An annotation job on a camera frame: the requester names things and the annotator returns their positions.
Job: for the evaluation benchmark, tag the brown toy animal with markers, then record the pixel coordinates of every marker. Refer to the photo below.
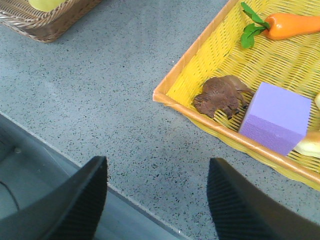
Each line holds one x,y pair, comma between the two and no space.
222,93

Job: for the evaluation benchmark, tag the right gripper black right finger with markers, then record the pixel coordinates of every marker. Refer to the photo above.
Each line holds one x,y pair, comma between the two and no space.
240,211

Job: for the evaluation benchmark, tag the brown wicker basket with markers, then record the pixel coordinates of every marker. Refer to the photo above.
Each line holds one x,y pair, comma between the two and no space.
41,26

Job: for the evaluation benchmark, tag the toy bread loaf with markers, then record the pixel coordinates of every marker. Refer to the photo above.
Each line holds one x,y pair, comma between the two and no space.
310,145

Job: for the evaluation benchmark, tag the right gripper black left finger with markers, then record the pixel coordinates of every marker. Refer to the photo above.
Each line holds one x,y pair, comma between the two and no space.
70,212

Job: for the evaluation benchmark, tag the yellow packing tape roll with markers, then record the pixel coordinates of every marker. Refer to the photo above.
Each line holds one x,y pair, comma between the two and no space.
45,5

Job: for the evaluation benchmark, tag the purple foam block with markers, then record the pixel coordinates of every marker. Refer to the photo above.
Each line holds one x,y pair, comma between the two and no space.
276,118

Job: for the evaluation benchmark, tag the orange toy carrot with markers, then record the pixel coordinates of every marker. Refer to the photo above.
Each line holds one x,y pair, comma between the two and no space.
277,26

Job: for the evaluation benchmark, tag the yellow woven plastic basket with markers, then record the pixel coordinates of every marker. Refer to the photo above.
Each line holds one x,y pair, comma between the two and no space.
293,64

